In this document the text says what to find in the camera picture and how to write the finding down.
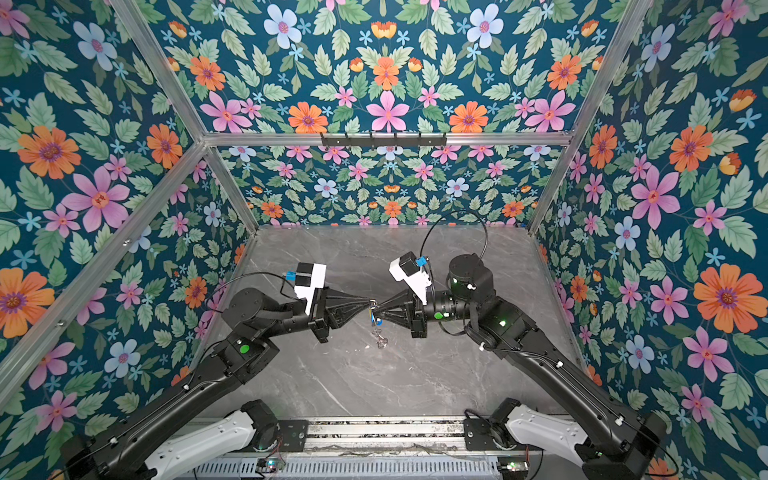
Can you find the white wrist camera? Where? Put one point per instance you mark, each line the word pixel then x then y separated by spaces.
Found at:
pixel 412 270
pixel 308 279

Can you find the large black yellow keyring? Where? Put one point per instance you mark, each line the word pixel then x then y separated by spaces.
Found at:
pixel 381 340

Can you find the white ventilation grille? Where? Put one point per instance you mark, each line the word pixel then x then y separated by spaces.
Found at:
pixel 347 468

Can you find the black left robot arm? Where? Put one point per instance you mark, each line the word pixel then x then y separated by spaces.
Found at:
pixel 144 446

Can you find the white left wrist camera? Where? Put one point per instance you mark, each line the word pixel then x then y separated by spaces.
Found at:
pixel 308 279

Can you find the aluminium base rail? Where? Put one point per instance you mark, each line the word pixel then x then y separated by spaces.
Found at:
pixel 384 433

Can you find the black wall hook rack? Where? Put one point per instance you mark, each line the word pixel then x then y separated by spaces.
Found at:
pixel 371 140

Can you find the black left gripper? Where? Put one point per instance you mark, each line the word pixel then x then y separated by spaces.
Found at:
pixel 342 314

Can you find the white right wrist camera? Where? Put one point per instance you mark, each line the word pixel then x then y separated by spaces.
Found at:
pixel 412 270

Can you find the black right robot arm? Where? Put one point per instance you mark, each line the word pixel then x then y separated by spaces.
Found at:
pixel 603 436

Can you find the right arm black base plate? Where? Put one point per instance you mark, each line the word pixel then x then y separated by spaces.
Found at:
pixel 487 432

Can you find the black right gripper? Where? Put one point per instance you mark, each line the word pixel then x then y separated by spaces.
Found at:
pixel 419 322

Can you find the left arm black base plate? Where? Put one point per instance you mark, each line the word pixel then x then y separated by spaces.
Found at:
pixel 284 436

